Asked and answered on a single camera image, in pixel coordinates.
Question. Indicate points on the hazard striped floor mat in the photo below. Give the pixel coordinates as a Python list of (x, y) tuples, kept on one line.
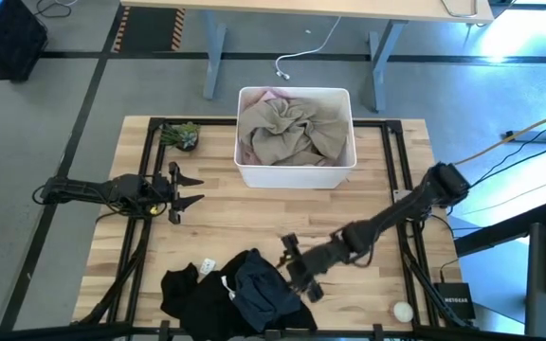
[(147, 28)]

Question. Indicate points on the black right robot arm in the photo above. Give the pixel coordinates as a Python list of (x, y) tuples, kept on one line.
[(396, 213)]

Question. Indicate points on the white plastic laundry bin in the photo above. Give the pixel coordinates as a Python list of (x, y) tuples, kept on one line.
[(296, 177)]

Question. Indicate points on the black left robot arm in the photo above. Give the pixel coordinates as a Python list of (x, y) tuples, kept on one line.
[(112, 189)]

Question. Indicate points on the black storage crate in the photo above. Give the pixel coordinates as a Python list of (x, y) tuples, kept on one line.
[(7, 42)]

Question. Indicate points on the black metal table frame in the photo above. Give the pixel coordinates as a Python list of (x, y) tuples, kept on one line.
[(157, 124)]

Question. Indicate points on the white fabric strip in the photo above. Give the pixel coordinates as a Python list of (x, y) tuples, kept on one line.
[(228, 287)]

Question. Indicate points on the white ball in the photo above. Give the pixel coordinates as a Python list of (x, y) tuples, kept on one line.
[(403, 312)]

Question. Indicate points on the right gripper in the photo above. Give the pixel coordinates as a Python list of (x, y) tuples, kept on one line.
[(313, 263)]

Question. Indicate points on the black garment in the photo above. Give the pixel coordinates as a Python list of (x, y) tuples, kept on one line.
[(206, 303)]

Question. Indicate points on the small white tag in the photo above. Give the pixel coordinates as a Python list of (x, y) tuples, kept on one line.
[(207, 265)]

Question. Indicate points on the black Netgear network switch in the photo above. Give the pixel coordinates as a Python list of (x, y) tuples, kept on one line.
[(455, 300)]

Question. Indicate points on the khaki taupe garment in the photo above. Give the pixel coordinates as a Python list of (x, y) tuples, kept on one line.
[(296, 132)]

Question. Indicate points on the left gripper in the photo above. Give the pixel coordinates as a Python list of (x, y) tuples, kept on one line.
[(174, 194)]

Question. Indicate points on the small potted succulent plant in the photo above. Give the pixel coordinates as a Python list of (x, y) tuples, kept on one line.
[(183, 136)]

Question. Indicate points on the light wood desk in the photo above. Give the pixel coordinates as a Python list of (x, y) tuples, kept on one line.
[(301, 8)]

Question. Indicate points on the navy blue garment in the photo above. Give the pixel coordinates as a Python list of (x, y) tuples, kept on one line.
[(263, 289)]

